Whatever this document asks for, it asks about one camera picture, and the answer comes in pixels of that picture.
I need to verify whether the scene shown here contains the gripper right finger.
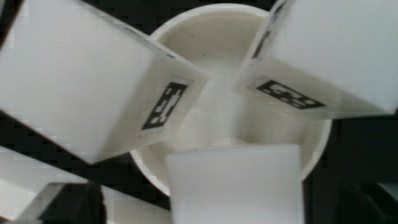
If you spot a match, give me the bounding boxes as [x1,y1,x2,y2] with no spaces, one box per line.
[336,182,398,224]

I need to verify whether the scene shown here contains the white stool leg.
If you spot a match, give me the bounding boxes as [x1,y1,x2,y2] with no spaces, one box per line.
[166,144,304,224]
[235,0,398,119]
[0,0,208,163]

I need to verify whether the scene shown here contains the white U-shaped fence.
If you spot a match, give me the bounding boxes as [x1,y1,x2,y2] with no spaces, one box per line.
[0,147,173,224]

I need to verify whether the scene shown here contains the white round stool seat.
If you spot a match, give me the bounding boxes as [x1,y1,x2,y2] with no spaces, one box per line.
[132,3,333,193]

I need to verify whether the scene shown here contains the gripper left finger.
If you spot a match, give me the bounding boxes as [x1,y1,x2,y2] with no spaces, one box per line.
[11,181,109,224]

